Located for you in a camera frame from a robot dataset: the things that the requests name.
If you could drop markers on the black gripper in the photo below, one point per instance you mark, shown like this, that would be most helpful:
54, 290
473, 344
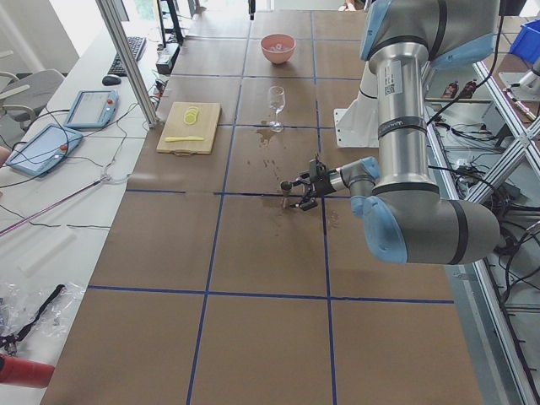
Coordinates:
322, 186

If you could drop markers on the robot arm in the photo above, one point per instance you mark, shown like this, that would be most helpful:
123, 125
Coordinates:
405, 218

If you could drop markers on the clear wine glass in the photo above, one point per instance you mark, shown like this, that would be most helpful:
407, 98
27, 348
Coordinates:
276, 102

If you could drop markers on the pile of ice cubes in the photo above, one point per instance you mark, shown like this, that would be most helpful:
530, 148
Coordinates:
278, 47

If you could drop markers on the bamboo cutting board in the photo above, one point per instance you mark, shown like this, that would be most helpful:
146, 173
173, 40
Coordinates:
206, 126

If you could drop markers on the pink bowl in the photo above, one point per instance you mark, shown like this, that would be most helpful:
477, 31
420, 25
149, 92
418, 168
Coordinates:
274, 57

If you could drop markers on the yellow plastic knife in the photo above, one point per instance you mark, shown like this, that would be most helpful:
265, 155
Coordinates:
184, 139

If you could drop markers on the black computer box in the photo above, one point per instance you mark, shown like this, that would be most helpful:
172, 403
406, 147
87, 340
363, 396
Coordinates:
167, 56

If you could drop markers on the pink thin rod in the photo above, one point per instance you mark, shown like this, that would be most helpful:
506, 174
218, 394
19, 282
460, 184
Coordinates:
48, 208

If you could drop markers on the black computer mouse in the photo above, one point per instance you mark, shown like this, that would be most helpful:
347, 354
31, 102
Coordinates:
111, 80

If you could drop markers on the blue teach pendant far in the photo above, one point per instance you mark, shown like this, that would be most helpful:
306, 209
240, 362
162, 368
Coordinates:
92, 110

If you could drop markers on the blue teach pendant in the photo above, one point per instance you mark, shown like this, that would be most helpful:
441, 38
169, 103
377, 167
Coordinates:
92, 110
45, 150

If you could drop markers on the blue teach pendant near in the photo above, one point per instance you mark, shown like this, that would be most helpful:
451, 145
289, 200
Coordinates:
45, 150

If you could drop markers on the blue storage bin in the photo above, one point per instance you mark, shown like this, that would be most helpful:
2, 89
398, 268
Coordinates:
526, 45

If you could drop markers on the grey office chair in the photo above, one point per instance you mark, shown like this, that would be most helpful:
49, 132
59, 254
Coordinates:
23, 99

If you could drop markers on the clear plastic bag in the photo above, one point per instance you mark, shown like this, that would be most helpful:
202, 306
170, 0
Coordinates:
18, 306

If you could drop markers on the red cylinder bottle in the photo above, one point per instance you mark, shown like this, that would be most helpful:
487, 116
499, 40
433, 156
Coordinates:
25, 373

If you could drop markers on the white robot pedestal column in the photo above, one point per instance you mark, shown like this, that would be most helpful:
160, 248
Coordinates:
365, 122

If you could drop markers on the aluminium frame post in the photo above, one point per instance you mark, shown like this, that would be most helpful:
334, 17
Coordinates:
114, 26

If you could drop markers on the black strap tool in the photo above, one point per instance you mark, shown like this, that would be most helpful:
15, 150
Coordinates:
9, 342

